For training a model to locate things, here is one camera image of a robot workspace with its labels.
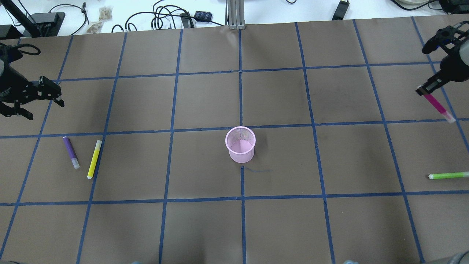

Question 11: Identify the pink mesh cup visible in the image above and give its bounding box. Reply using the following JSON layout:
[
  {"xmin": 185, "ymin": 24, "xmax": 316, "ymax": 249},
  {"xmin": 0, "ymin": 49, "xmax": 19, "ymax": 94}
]
[{"xmin": 225, "ymin": 126, "xmax": 256, "ymax": 164}]

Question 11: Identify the green pen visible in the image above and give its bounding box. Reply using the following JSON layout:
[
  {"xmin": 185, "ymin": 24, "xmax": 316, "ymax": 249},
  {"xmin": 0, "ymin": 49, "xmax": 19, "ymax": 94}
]
[{"xmin": 428, "ymin": 172, "xmax": 469, "ymax": 179}]

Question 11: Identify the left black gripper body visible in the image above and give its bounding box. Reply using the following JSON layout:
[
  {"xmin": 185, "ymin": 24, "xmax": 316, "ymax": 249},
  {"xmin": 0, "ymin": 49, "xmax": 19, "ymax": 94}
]
[{"xmin": 0, "ymin": 43, "xmax": 62, "ymax": 117}]

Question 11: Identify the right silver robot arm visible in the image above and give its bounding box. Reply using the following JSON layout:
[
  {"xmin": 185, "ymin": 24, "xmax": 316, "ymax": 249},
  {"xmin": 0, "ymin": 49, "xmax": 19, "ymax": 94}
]
[{"xmin": 416, "ymin": 21, "xmax": 469, "ymax": 96}]

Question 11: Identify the black power adapter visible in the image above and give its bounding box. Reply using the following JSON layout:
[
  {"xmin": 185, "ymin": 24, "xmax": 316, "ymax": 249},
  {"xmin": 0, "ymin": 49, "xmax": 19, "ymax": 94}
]
[{"xmin": 332, "ymin": 0, "xmax": 350, "ymax": 21}]

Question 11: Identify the pink pen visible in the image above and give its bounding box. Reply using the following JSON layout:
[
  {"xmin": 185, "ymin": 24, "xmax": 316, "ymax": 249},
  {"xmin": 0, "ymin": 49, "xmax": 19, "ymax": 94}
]
[{"xmin": 423, "ymin": 94, "xmax": 456, "ymax": 123}]

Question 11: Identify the black cable bundle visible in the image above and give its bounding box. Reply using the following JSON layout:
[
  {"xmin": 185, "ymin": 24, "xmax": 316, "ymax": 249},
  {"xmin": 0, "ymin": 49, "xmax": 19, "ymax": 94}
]
[{"xmin": 112, "ymin": 0, "xmax": 225, "ymax": 33}]

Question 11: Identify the purple pen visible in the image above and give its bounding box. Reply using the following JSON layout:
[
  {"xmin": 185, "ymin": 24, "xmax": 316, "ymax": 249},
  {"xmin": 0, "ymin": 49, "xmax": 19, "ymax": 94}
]
[{"xmin": 63, "ymin": 136, "xmax": 80, "ymax": 169}]

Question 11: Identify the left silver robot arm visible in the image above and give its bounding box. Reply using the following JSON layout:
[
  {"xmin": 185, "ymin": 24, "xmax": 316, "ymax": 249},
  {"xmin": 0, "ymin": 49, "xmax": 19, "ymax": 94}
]
[{"xmin": 0, "ymin": 43, "xmax": 65, "ymax": 120}]

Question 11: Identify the yellow pen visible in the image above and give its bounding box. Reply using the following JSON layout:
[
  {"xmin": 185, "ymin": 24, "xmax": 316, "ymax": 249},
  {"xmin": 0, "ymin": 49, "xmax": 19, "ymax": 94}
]
[{"xmin": 87, "ymin": 140, "xmax": 102, "ymax": 179}]

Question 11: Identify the black device on stand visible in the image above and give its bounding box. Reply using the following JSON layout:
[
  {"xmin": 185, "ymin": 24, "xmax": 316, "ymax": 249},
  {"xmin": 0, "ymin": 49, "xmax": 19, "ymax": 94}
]
[{"xmin": 0, "ymin": 0, "xmax": 66, "ymax": 37}]

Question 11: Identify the aluminium frame post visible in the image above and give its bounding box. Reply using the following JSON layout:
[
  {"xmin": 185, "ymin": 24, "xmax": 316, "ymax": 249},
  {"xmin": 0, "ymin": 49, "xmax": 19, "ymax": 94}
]
[{"xmin": 225, "ymin": 0, "xmax": 246, "ymax": 30}]

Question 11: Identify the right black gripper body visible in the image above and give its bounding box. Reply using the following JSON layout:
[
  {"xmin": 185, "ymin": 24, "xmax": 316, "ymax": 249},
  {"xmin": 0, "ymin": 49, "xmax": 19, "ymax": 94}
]
[{"xmin": 421, "ymin": 21, "xmax": 469, "ymax": 88}]

